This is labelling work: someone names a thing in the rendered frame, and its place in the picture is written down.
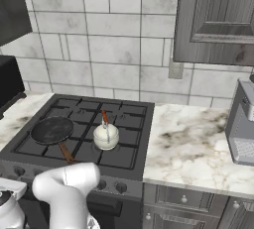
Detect black gas stove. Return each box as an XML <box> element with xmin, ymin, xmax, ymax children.
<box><xmin>0</xmin><ymin>93</ymin><xmax>156</xmax><ymax>229</ymax></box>

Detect black stove knob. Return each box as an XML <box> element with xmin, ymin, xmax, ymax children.
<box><xmin>13</xmin><ymin>166</ymin><xmax>27</xmax><ymax>178</ymax></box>
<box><xmin>95</xmin><ymin>178</ymin><xmax>108</xmax><ymax>191</ymax></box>
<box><xmin>114</xmin><ymin>181</ymin><xmax>129</xmax><ymax>194</ymax></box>

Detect grey base cabinet door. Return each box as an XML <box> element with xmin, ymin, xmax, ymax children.
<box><xmin>142</xmin><ymin>205</ymin><xmax>220</xmax><ymax>229</ymax></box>
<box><xmin>216</xmin><ymin>196</ymin><xmax>254</xmax><ymax>229</ymax></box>

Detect dark grey cabinet panel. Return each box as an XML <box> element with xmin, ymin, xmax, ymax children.
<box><xmin>0</xmin><ymin>0</ymin><xmax>34</xmax><ymax>48</ymax></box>

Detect grey drawer front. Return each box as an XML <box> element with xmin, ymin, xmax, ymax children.
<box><xmin>154</xmin><ymin>184</ymin><xmax>216</xmax><ymax>213</ymax></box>

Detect grey coffee machine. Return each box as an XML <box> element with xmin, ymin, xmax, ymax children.
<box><xmin>224</xmin><ymin>77</ymin><xmax>254</xmax><ymax>167</ymax></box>

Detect black toaster oven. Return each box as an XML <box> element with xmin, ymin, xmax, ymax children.
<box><xmin>0</xmin><ymin>55</ymin><xmax>28</xmax><ymax>120</ymax></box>

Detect white kettle brown handle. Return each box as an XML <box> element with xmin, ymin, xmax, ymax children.
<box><xmin>92</xmin><ymin>109</ymin><xmax>120</xmax><ymax>151</ymax></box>

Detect beige wall outlet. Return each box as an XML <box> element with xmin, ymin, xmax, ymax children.
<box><xmin>168</xmin><ymin>57</ymin><xmax>185</xmax><ymax>80</ymax></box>

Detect black frying pan brown handle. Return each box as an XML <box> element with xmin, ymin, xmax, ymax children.
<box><xmin>30</xmin><ymin>116</ymin><xmax>79</xmax><ymax>165</ymax></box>

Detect black oven door handle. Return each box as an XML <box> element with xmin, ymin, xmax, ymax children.
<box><xmin>85</xmin><ymin>198</ymin><xmax>124</xmax><ymax>218</ymax></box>

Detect grey wooden wall cabinet door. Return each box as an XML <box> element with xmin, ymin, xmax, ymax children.
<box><xmin>173</xmin><ymin>0</ymin><xmax>254</xmax><ymax>66</ymax></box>

